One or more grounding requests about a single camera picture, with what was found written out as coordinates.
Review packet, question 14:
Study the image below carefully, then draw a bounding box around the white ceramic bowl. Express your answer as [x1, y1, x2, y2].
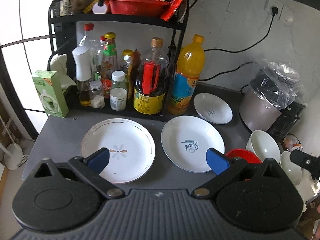
[246, 130, 280, 163]

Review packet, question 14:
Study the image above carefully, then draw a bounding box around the white plate with Sweet print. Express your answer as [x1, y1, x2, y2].
[161, 115, 225, 173]

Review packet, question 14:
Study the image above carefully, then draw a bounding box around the small white plate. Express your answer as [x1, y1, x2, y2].
[193, 93, 233, 125]

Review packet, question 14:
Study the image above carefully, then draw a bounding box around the black metal kitchen rack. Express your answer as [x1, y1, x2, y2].
[47, 0, 190, 122]

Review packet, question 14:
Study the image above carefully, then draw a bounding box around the white bowl with pattern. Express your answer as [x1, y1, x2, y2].
[280, 151, 302, 186]

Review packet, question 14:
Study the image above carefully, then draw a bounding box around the red and black bowl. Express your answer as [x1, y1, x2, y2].
[226, 148, 262, 164]

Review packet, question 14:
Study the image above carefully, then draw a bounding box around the brown bowl with packets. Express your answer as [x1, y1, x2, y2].
[283, 133, 303, 152]

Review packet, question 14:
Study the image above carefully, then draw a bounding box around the white plate with flower motif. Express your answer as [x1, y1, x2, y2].
[81, 118, 156, 184]

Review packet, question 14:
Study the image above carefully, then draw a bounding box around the black pressure cooker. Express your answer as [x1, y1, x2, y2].
[267, 101, 306, 142]

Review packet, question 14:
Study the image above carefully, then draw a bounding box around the small clear spice jar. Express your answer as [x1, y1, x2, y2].
[89, 80, 105, 108]

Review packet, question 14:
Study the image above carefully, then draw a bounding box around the white pill bottle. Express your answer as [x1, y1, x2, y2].
[110, 88, 127, 111]

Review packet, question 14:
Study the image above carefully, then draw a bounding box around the clear plastic bag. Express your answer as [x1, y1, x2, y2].
[250, 59, 306, 110]

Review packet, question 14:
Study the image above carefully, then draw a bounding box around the green cardboard box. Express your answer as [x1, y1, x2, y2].
[31, 70, 68, 118]

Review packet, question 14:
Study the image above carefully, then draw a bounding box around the green jar white lid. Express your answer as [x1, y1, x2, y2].
[111, 70, 126, 89]

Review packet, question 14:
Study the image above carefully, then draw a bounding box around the sauce bottle green label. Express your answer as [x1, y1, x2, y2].
[101, 32, 117, 99]

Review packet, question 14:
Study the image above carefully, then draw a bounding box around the orange juice bottle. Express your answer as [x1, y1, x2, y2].
[168, 34, 205, 115]

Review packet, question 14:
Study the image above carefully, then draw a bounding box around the oil dispenser white cap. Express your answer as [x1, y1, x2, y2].
[71, 45, 94, 107]

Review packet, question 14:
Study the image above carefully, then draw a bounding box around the clear bottle red cap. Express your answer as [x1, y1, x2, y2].
[79, 23, 97, 56]

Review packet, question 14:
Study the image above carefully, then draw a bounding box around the white adapter plug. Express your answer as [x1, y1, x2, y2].
[92, 3, 108, 14]

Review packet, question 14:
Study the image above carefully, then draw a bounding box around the red plastic basket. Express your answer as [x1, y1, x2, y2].
[107, 0, 170, 18]

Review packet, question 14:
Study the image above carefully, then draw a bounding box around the glass jar on shelf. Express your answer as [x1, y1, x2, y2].
[60, 0, 85, 17]

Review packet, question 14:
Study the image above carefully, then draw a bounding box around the soy sauce bottle red handle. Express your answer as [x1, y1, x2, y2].
[133, 37, 170, 115]

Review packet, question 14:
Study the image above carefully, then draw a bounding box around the white wall socket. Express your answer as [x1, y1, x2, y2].
[265, 0, 294, 25]

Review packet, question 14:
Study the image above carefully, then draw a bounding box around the black power cable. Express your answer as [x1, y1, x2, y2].
[199, 6, 279, 82]

